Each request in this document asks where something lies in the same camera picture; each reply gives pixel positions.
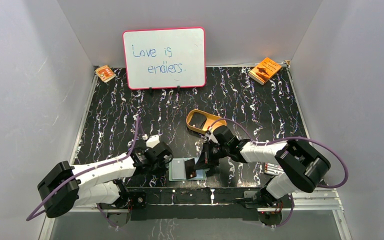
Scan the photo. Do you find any orange book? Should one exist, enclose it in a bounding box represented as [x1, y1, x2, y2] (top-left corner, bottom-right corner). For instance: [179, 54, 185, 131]
[248, 57, 282, 85]

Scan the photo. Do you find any aluminium frame rail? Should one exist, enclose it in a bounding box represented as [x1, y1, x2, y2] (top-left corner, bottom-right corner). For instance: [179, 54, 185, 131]
[46, 189, 344, 214]

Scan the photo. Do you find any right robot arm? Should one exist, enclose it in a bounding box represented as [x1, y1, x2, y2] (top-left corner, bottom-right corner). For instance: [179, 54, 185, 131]
[194, 125, 331, 207]

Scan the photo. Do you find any grey card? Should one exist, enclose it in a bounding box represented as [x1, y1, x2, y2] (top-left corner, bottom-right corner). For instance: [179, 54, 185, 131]
[172, 160, 186, 180]

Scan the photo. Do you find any mint green card holder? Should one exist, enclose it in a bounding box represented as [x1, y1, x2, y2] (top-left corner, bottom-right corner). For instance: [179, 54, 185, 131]
[168, 158, 207, 182]

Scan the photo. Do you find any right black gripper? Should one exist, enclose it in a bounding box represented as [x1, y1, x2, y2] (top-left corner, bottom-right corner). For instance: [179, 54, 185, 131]
[194, 141, 229, 170]

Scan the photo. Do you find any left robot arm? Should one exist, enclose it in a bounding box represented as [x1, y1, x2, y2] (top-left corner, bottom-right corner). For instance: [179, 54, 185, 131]
[37, 142, 174, 219]

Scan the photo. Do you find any black credit card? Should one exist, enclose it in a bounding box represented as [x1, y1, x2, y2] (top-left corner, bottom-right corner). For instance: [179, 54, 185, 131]
[184, 158, 197, 180]

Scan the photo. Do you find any pink framed whiteboard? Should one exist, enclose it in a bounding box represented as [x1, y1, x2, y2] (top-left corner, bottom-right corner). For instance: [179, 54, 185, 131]
[122, 27, 207, 90]

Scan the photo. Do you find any marker pen box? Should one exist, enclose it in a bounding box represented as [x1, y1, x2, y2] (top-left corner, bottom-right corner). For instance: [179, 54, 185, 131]
[263, 163, 284, 176]

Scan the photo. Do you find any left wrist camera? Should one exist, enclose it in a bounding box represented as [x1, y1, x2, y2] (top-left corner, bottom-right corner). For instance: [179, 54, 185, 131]
[142, 134, 161, 148]

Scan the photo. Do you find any card inside tray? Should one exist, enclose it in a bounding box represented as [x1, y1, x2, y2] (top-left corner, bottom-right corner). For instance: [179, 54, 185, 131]
[189, 112, 207, 130]

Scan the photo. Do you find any small orange card box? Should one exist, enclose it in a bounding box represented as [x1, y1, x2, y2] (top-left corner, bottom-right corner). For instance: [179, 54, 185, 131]
[95, 65, 116, 83]

